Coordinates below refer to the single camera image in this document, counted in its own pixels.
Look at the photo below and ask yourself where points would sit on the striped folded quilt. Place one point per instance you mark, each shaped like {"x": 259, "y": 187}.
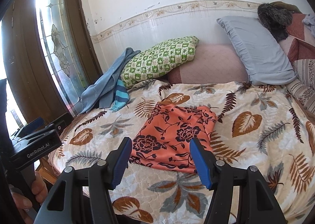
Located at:
{"x": 302, "y": 88}

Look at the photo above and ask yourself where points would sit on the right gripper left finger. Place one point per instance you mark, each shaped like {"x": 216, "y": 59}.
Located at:
{"x": 64, "y": 202}

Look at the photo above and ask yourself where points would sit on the grey blue garment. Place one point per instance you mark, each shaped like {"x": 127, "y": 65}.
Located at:
{"x": 101, "y": 93}

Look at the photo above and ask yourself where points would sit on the floral leaf blanket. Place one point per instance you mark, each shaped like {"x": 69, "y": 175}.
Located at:
{"x": 256, "y": 125}

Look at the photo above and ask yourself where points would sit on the green patterned pillow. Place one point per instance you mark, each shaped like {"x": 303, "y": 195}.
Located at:
{"x": 159, "y": 60}

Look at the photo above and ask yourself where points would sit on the blue striped garment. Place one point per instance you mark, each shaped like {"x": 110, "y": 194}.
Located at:
{"x": 121, "y": 96}

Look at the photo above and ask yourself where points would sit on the brown wooden door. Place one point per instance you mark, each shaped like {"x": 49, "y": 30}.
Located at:
{"x": 47, "y": 59}

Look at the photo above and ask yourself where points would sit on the dark furry garment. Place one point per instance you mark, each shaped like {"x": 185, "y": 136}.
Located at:
{"x": 275, "y": 19}

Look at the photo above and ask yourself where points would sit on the white crumpled cloth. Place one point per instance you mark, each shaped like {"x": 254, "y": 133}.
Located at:
{"x": 309, "y": 22}

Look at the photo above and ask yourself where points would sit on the orange floral garment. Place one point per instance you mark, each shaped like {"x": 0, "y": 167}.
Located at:
{"x": 164, "y": 141}

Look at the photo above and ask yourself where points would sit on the maroon pink quilt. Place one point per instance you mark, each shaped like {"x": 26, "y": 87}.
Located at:
{"x": 300, "y": 42}

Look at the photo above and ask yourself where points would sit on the grey blue pillow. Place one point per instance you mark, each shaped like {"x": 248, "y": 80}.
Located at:
{"x": 264, "y": 60}

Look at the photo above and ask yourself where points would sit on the pink bed mattress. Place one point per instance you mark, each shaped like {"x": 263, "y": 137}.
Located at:
{"x": 213, "y": 63}

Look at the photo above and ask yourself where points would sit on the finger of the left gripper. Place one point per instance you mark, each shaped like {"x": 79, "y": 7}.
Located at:
{"x": 58, "y": 125}
{"x": 31, "y": 127}

